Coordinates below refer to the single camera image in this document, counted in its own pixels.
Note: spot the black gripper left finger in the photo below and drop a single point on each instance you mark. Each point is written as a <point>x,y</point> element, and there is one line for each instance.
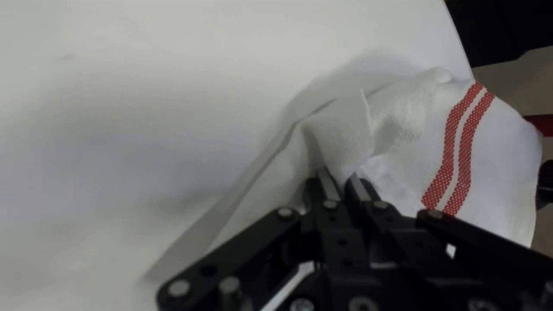
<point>277,252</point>

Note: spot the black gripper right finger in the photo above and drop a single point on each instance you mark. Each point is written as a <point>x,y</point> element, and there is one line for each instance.
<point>438,252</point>

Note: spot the white towel with red stripes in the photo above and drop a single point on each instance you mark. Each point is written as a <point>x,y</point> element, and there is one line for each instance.
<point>403,138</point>

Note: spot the brown cardboard piece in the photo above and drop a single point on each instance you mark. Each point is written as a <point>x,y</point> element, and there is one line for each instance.
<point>519,79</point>

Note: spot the black bulky object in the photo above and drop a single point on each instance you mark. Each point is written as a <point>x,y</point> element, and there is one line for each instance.
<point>502,26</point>

